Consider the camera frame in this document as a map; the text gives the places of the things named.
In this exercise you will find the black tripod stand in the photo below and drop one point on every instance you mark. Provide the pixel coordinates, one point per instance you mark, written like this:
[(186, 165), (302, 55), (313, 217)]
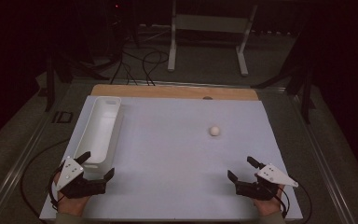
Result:
[(306, 93), (50, 84)]

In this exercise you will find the small white ball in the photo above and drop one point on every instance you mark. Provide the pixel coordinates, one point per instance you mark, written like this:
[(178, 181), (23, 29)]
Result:
[(214, 130)]

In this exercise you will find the white table mat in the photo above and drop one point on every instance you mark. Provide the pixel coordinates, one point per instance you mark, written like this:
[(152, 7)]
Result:
[(174, 174)]

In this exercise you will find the black rectangular floor bracket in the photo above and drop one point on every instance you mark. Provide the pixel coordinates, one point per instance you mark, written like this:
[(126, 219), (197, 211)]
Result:
[(62, 117)]

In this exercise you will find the white plastic bin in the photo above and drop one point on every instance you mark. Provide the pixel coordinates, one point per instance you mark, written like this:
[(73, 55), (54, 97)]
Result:
[(101, 130)]

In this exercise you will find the person's left hand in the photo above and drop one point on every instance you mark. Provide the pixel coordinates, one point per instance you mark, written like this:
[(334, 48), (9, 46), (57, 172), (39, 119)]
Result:
[(71, 205)]

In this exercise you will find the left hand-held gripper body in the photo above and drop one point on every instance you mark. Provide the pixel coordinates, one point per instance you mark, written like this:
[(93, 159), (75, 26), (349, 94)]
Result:
[(70, 174)]

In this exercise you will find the person's right hand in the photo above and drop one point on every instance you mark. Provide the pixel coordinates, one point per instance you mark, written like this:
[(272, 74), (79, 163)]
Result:
[(268, 207)]

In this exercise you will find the white metal stand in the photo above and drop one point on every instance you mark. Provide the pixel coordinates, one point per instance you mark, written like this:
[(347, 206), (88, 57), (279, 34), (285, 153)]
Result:
[(211, 23)]

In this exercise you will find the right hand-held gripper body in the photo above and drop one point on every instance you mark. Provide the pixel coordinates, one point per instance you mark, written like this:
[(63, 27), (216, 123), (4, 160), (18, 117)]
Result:
[(261, 188)]

